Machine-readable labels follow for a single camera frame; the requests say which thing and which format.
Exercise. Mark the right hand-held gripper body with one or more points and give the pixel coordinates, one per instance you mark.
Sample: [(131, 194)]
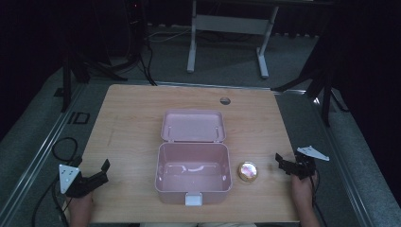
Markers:
[(305, 165)]

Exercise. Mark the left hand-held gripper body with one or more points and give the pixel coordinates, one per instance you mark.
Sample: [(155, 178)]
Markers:
[(75, 184)]

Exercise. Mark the person's left hand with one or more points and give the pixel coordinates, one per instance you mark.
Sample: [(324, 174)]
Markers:
[(80, 201)]

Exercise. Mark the person's right hand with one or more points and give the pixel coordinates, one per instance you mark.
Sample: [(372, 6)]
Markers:
[(301, 187)]

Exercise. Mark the round gold tin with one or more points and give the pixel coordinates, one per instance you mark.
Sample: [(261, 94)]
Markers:
[(247, 171)]

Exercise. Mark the black metal stand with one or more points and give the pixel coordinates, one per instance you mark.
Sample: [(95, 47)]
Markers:
[(324, 91), (67, 82)]

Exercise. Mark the pink plastic box with lid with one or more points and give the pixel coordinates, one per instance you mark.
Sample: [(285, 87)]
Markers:
[(193, 164)]

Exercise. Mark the person's light clothing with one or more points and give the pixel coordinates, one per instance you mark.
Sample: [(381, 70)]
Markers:
[(198, 224)]

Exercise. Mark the dark computer tower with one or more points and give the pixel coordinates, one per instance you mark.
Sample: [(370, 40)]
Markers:
[(135, 28)]

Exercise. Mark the metal floor rail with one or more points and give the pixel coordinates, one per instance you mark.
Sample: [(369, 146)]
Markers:
[(350, 164), (38, 154)]

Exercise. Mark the white desk frame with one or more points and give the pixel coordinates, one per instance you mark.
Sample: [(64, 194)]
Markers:
[(230, 24)]

